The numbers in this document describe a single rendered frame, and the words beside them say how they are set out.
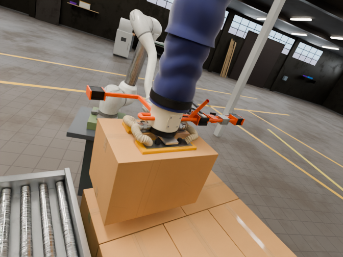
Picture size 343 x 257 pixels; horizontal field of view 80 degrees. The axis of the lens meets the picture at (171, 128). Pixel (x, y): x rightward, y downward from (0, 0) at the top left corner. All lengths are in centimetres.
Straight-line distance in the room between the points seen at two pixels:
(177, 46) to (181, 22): 9
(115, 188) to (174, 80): 55
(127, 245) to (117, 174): 49
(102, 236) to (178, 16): 114
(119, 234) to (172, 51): 100
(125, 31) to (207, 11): 857
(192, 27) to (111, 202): 84
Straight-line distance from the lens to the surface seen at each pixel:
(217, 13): 94
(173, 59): 93
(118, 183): 97
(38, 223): 142
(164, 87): 95
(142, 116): 101
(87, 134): 166
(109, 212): 110
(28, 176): 152
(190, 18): 91
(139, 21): 156
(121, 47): 946
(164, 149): 102
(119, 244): 128
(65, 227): 132
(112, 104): 169
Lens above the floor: 160
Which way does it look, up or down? 24 degrees down
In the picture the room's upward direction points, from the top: 19 degrees clockwise
